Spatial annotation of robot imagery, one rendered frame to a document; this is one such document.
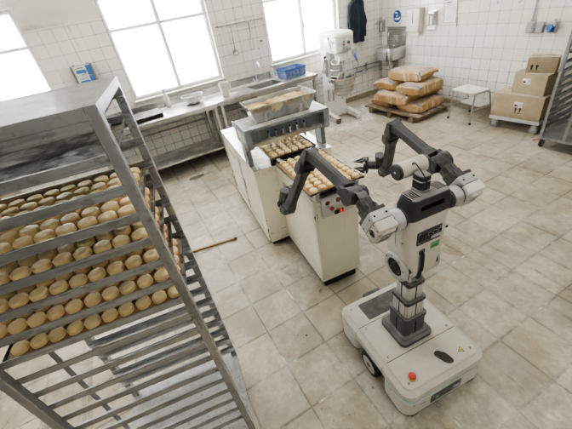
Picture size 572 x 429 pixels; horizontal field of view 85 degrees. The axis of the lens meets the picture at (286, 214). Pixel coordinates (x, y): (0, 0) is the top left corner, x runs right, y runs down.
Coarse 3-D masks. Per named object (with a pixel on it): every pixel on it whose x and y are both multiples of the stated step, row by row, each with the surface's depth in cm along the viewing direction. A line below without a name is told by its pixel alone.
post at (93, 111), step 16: (96, 112) 72; (96, 128) 73; (112, 144) 76; (112, 160) 78; (128, 176) 81; (128, 192) 83; (144, 208) 86; (144, 224) 89; (160, 240) 93; (160, 256) 95; (176, 272) 100; (176, 288) 103; (192, 304) 109; (192, 320) 113; (208, 336) 119; (224, 368) 132; (240, 400) 148
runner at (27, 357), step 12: (180, 300) 110; (144, 312) 108; (156, 312) 109; (108, 324) 105; (120, 324) 107; (72, 336) 103; (84, 336) 104; (48, 348) 102; (60, 348) 103; (12, 360) 99; (24, 360) 101
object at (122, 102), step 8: (120, 104) 111; (128, 104) 113; (128, 112) 114; (136, 128) 117; (136, 136) 118; (144, 152) 122; (152, 160) 126; (152, 168) 126; (152, 176) 128; (160, 192) 132; (168, 208) 137; (176, 216) 140; (176, 224) 142; (184, 232) 147; (184, 240) 147; (192, 256) 153; (208, 288) 168; (208, 296) 169; (224, 336) 189; (232, 344) 198; (232, 352) 199
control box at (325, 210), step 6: (324, 198) 205; (330, 198) 205; (324, 204) 205; (330, 204) 207; (336, 204) 209; (342, 204) 211; (324, 210) 208; (330, 210) 209; (342, 210) 213; (324, 216) 210
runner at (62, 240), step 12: (132, 216) 89; (84, 228) 87; (96, 228) 88; (108, 228) 89; (48, 240) 85; (60, 240) 86; (72, 240) 87; (12, 252) 83; (24, 252) 84; (36, 252) 85; (0, 264) 84
